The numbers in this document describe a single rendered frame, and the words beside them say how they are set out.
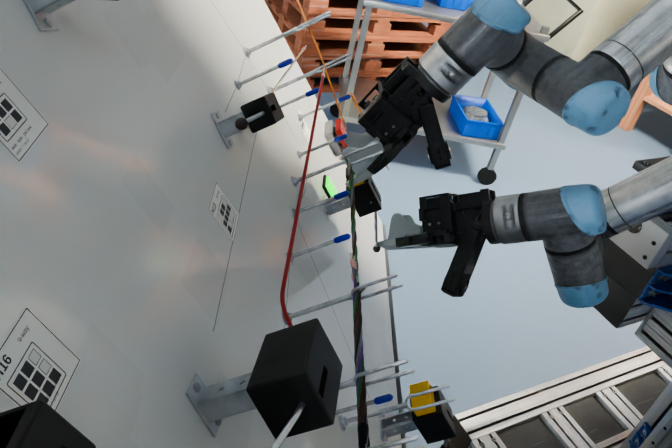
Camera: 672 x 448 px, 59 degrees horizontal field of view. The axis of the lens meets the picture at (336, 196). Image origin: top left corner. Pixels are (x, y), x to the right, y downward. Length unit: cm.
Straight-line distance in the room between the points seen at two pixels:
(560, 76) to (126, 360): 66
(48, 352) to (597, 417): 195
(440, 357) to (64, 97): 203
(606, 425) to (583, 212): 136
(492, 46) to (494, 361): 175
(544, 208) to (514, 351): 167
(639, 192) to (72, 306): 84
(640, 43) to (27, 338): 78
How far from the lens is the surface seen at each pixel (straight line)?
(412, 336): 241
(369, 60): 413
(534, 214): 91
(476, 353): 246
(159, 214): 54
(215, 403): 50
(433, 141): 92
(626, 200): 104
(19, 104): 46
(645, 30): 92
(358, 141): 97
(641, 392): 237
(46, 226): 43
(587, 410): 219
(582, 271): 95
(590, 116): 85
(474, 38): 86
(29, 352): 39
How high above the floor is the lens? 168
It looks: 34 degrees down
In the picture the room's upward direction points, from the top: 13 degrees clockwise
